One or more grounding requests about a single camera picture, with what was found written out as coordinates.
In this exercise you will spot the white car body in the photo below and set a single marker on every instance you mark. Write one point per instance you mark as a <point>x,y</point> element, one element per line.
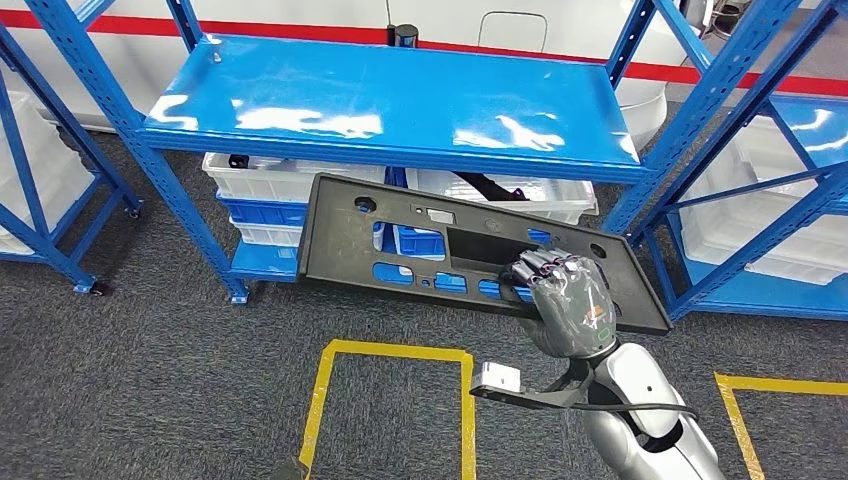
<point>126,73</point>

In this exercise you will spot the yellow floor tape rectangle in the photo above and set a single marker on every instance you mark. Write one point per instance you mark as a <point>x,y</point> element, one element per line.
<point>782,384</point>
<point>397,350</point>

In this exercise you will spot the black plastic panel part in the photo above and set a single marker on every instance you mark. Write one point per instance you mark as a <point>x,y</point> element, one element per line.
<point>338,232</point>

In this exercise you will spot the black stanchion head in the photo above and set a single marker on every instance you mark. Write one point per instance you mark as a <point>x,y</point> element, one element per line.
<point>404,34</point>

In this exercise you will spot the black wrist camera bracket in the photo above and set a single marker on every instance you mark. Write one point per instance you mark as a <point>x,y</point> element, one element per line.
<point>523,399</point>

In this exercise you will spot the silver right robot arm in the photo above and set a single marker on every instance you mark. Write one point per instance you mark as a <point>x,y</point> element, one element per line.
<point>636,384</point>

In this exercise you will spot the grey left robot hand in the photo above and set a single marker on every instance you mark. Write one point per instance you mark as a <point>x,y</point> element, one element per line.
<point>293,469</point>

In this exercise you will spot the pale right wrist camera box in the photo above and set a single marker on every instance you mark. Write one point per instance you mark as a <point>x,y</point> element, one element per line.
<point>500,378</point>

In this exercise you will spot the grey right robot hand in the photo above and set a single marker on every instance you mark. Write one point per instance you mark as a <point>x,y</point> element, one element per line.
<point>573,305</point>

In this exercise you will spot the small black plastic part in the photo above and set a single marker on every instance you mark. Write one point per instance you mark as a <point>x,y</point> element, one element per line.
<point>238,161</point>

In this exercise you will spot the long black plastic part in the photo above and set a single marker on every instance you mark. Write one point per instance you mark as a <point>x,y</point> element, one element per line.
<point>490,189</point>

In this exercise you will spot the red barrier belt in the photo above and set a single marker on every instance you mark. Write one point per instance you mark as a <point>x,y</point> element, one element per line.
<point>298,31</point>

